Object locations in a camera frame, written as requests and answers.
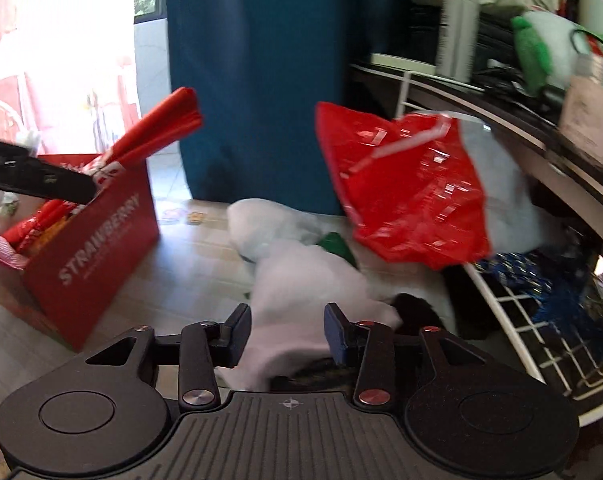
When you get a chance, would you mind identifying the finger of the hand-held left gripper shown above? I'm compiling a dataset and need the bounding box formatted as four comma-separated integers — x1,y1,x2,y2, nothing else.
0,136,98,206

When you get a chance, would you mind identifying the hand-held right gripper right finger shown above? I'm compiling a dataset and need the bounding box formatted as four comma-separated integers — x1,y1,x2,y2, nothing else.
324,301,487,406

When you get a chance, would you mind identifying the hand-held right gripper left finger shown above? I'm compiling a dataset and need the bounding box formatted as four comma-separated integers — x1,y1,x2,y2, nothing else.
84,302,253,413

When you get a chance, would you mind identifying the cream plastic bag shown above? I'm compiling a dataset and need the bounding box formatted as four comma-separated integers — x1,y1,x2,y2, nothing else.
0,129,44,226

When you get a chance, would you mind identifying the white bags pile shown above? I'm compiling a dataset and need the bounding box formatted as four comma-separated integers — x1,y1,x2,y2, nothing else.
226,199,457,391

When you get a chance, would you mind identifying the red cardboard box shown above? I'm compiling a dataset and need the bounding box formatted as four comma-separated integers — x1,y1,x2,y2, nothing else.
0,152,160,353

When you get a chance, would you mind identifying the red plastic packet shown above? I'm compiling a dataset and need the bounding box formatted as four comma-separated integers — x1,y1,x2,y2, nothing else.
1,87,203,256

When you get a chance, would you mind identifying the checked floral mat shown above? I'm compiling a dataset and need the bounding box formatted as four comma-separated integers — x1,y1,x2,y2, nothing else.
0,199,322,466

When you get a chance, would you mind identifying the black cloth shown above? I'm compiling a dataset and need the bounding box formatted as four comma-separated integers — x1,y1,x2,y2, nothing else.
391,292,447,336

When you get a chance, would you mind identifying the red printed backdrop cloth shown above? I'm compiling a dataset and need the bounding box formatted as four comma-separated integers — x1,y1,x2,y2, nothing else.
0,0,142,161

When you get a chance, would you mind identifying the red plastic bag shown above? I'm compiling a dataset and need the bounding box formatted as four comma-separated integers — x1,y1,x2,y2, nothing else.
315,101,492,271

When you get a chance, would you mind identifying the white shopping bag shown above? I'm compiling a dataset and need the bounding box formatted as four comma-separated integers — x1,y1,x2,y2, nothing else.
456,110,537,261

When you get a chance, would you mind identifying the blue tinsel garland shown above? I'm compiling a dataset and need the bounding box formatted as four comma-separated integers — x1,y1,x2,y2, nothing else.
481,250,603,331

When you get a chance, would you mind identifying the blue curtain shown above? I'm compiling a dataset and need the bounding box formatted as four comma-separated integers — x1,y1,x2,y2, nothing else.
164,0,417,218

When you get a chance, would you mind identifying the pale notepad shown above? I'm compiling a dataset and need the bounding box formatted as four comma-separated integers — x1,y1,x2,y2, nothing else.
371,52,439,68

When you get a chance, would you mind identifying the black appliance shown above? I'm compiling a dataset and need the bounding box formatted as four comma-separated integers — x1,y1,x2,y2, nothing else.
411,7,522,68

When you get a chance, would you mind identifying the clear plastic jar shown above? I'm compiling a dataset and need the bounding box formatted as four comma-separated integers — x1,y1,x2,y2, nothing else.
559,55,603,161

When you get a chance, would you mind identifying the green and white plush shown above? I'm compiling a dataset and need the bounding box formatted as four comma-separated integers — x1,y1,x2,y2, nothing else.
511,10,589,96

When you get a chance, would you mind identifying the white wire rack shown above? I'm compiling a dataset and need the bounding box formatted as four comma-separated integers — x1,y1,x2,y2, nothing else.
396,70,603,428

